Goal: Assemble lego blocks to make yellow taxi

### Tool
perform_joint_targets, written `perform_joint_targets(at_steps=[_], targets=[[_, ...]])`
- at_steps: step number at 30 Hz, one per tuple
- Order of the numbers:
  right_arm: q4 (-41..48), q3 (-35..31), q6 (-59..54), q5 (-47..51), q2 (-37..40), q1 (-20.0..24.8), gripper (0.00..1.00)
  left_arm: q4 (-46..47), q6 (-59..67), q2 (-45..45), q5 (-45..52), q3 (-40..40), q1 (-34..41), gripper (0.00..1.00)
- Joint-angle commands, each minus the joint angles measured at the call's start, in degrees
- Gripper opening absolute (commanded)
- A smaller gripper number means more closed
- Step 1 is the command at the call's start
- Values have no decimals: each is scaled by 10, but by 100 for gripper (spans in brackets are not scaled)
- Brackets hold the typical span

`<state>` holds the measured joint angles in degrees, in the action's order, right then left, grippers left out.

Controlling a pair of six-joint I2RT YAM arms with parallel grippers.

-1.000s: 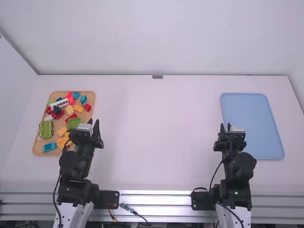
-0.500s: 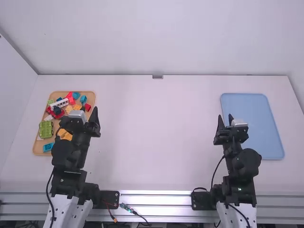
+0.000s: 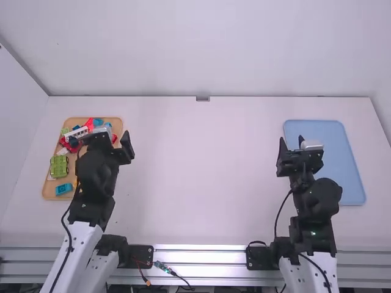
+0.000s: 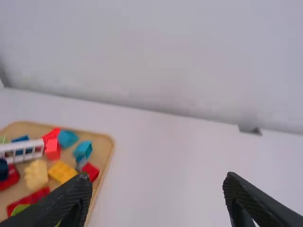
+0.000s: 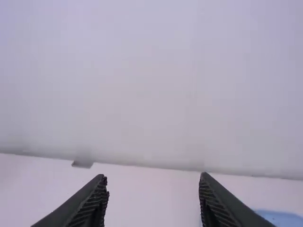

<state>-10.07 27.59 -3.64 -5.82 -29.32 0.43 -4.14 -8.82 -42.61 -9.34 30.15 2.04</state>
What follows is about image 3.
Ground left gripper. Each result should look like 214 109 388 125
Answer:
79 130 136 166

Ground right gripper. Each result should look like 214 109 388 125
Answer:
276 134 325 178

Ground pile of toy bricks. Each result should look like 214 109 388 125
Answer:
71 117 120 145

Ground blue mat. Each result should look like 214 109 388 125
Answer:
283 119 367 206

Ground white toy brick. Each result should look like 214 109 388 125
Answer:
63 126 93 140

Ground red toy car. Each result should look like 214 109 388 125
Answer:
59 136 82 154

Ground green wheeled toy base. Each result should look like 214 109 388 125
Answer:
49 154 70 180

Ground tan tray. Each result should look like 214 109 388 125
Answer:
42 116 125 201

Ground blue toy brick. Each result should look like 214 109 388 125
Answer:
55 183 74 197

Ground silver rails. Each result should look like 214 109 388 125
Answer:
0 243 391 289

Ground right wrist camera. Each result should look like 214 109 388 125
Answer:
301 139 324 152

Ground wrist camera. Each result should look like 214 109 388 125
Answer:
301 139 324 152
90 126 113 139

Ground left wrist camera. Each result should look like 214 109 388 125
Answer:
90 126 113 139

